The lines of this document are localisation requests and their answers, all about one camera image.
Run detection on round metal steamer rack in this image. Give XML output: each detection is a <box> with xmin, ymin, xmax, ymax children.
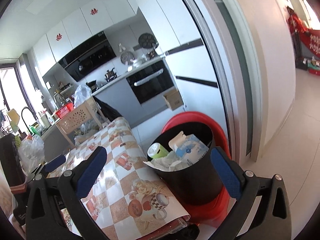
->
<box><xmin>120</xmin><ymin>51</ymin><xmax>135</xmax><ymax>64</ymax></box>

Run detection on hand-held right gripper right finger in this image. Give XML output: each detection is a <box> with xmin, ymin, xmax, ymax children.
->
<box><xmin>210</xmin><ymin>146</ymin><xmax>292</xmax><ymax>240</ymax></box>

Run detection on white refrigerator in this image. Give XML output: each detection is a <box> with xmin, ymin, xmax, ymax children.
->
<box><xmin>119</xmin><ymin>0</ymin><xmax>226</xmax><ymax>136</ymax></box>

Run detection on red banner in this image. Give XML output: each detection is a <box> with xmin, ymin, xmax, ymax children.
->
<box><xmin>287</xmin><ymin>6</ymin><xmax>320</xmax><ymax>56</ymax></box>

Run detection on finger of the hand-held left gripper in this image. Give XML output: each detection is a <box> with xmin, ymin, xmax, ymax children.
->
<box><xmin>27</xmin><ymin>154</ymin><xmax>66</xmax><ymax>183</ymax></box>

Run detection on metal cooking pot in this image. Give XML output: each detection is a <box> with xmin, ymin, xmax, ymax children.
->
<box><xmin>104</xmin><ymin>68</ymin><xmax>118</xmax><ymax>82</ymax></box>

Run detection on black jacket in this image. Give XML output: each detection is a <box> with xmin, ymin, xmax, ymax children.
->
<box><xmin>93</xmin><ymin>96</ymin><xmax>117</xmax><ymax>123</ymax></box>

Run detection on clear plastic bag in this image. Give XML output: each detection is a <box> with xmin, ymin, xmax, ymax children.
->
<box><xmin>18</xmin><ymin>134</ymin><xmax>46</xmax><ymax>171</ymax></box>
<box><xmin>74</xmin><ymin>119</ymin><xmax>103</xmax><ymax>144</ymax></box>
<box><xmin>73</xmin><ymin>84</ymin><xmax>92</xmax><ymax>108</ymax></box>

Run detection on black built-in oven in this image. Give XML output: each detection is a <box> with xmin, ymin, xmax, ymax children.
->
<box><xmin>125</xmin><ymin>60</ymin><xmax>176</xmax><ymax>105</ymax></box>

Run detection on red plastic basket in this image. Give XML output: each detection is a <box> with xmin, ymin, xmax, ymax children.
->
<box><xmin>54</xmin><ymin>102</ymin><xmax>76</xmax><ymax>118</ymax></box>

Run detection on kitchen faucet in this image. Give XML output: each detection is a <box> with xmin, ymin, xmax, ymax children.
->
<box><xmin>21</xmin><ymin>107</ymin><xmax>38</xmax><ymax>131</ymax></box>

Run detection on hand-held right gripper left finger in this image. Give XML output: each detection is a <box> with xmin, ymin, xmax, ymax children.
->
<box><xmin>25</xmin><ymin>146</ymin><xmax>108</xmax><ymax>240</ymax></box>

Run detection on blue white carton box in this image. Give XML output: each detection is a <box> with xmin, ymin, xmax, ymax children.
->
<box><xmin>168</xmin><ymin>131</ymin><xmax>210</xmax><ymax>167</ymax></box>

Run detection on white spray bottle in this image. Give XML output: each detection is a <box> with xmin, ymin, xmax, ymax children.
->
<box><xmin>43</xmin><ymin>108</ymin><xmax>54</xmax><ymax>125</ymax></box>

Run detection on black trash bin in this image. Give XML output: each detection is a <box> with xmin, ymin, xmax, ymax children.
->
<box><xmin>147</xmin><ymin>123</ymin><xmax>225</xmax><ymax>206</ymax></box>

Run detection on cardboard box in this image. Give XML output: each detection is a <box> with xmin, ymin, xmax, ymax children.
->
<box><xmin>163</xmin><ymin>88</ymin><xmax>184</xmax><ymax>111</ymax></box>

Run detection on beige perforated chair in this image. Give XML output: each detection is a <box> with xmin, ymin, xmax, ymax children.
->
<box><xmin>55</xmin><ymin>97</ymin><xmax>106</xmax><ymax>146</ymax></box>

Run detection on sliding door frame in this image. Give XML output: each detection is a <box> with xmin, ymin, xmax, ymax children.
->
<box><xmin>172</xmin><ymin>0</ymin><xmax>263</xmax><ymax>163</ymax></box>

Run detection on pale green drink bottle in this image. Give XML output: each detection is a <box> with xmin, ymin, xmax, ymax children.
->
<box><xmin>147</xmin><ymin>142</ymin><xmax>171</xmax><ymax>160</ymax></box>

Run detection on red plastic stool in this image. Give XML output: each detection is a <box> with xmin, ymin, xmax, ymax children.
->
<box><xmin>161</xmin><ymin>112</ymin><xmax>231</xmax><ymax>227</ymax></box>

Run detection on black range hood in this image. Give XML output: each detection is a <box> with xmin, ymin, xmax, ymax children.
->
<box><xmin>58</xmin><ymin>31</ymin><xmax>117</xmax><ymax>82</ymax></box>

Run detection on white tissue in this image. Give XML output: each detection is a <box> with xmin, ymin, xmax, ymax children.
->
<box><xmin>143</xmin><ymin>152</ymin><xmax>193</xmax><ymax>172</ymax></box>

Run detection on white upper cabinets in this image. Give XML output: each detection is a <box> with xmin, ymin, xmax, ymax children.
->
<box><xmin>32</xmin><ymin>0</ymin><xmax>140</xmax><ymax>71</ymax></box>

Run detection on round black multi-hole pan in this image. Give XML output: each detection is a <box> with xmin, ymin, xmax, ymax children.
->
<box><xmin>138</xmin><ymin>33</ymin><xmax>159</xmax><ymax>49</ymax></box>

